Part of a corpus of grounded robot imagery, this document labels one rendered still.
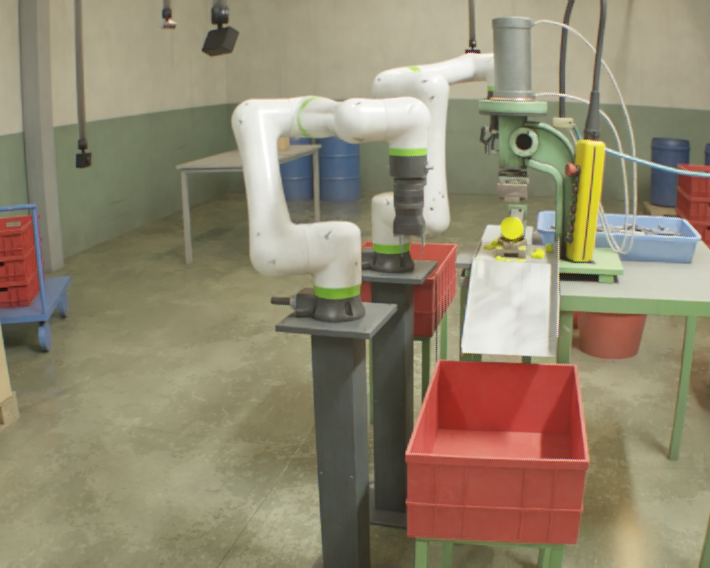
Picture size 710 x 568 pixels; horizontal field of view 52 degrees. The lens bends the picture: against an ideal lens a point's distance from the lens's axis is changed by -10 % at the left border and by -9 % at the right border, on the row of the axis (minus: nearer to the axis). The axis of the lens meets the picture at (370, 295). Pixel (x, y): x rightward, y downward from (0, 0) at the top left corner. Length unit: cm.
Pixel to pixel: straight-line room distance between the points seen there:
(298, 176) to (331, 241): 827
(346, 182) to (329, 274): 808
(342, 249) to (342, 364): 31
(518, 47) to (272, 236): 94
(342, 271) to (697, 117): 912
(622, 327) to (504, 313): 231
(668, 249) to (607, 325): 183
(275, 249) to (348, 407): 48
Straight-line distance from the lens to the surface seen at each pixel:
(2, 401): 394
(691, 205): 553
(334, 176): 1009
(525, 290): 230
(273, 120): 220
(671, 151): 931
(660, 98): 1077
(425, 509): 178
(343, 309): 207
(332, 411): 218
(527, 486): 174
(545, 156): 244
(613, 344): 453
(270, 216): 204
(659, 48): 1078
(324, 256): 203
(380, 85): 253
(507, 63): 240
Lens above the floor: 154
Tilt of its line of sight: 16 degrees down
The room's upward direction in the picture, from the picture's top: 1 degrees counter-clockwise
